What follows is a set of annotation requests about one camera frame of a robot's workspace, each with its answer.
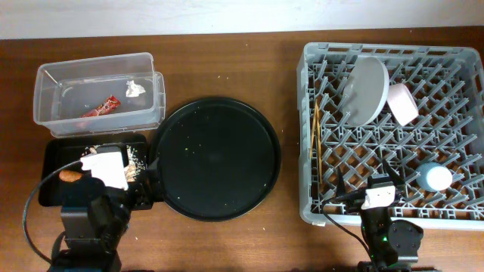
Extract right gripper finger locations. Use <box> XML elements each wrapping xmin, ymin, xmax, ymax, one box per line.
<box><xmin>382</xmin><ymin>159</ymin><xmax>405</xmax><ymax>187</ymax></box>
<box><xmin>336</xmin><ymin>167</ymin><xmax>346</xmax><ymax>197</ymax></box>

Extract rice and peanut shells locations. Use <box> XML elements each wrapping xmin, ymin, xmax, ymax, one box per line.
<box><xmin>84</xmin><ymin>144</ymin><xmax>145</xmax><ymax>183</ymax></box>

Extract blue plastic cup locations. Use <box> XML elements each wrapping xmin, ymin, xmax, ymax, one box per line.
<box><xmin>416</xmin><ymin>162</ymin><xmax>453</xmax><ymax>192</ymax></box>

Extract red snack wrapper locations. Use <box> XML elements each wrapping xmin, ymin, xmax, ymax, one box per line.
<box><xmin>81</xmin><ymin>95</ymin><xmax>121</xmax><ymax>118</ymax></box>

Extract white tissue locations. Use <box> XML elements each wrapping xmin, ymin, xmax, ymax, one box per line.
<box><xmin>126</xmin><ymin>80</ymin><xmax>146</xmax><ymax>97</ymax></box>

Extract orange carrot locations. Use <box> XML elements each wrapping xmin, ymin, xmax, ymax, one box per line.
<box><xmin>59</xmin><ymin>170</ymin><xmax>82</xmax><ymax>183</ymax></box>

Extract wooden chopstick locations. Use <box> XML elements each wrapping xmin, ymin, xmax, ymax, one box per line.
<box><xmin>315</xmin><ymin>101</ymin><xmax>322</xmax><ymax>184</ymax></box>
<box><xmin>309</xmin><ymin>98</ymin><xmax>318</xmax><ymax>159</ymax></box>

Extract grey plate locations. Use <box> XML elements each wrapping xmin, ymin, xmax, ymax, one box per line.
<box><xmin>341</xmin><ymin>57</ymin><xmax>389</xmax><ymax>127</ymax></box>

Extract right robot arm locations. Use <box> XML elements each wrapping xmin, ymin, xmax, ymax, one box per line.
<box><xmin>336</xmin><ymin>161</ymin><xmax>424</xmax><ymax>271</ymax></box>

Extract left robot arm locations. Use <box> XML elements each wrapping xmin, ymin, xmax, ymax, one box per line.
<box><xmin>49</xmin><ymin>159</ymin><xmax>154</xmax><ymax>271</ymax></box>

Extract grey dishwasher rack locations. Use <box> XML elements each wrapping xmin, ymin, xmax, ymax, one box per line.
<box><xmin>296</xmin><ymin>42</ymin><xmax>483</xmax><ymax>231</ymax></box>

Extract round black serving tray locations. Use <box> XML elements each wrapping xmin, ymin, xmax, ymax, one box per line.
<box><xmin>147</xmin><ymin>97</ymin><xmax>281</xmax><ymax>222</ymax></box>

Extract clear plastic bin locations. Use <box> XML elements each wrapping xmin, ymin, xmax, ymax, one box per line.
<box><xmin>33</xmin><ymin>52</ymin><xmax>166</xmax><ymax>138</ymax></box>

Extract black rectangular tray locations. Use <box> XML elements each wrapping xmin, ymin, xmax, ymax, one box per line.
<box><xmin>38</xmin><ymin>133</ymin><xmax>148</xmax><ymax>207</ymax></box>

